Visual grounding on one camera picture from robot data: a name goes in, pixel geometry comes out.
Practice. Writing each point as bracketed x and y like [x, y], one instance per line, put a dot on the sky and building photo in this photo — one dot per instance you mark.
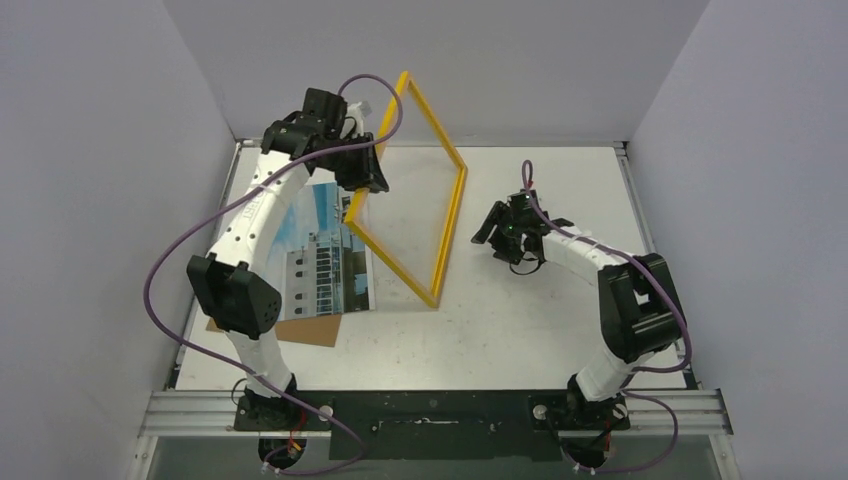
[319, 266]

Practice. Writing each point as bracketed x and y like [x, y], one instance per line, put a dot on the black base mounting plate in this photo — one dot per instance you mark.
[441, 425]

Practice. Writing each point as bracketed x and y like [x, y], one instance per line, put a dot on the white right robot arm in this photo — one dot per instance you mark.
[639, 313]

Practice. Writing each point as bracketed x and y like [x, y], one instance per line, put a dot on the brown cardboard backing board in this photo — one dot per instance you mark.
[317, 331]

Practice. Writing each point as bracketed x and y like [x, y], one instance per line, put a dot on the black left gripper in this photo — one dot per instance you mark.
[360, 177]

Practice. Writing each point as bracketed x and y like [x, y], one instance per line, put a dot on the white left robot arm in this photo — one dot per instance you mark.
[326, 133]

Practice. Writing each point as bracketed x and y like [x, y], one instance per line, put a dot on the yellow wooden picture frame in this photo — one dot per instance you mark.
[411, 228]

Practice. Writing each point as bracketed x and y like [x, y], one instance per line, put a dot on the aluminium rail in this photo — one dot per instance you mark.
[209, 413]

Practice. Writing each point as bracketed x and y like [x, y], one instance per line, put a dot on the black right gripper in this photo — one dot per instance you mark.
[498, 230]

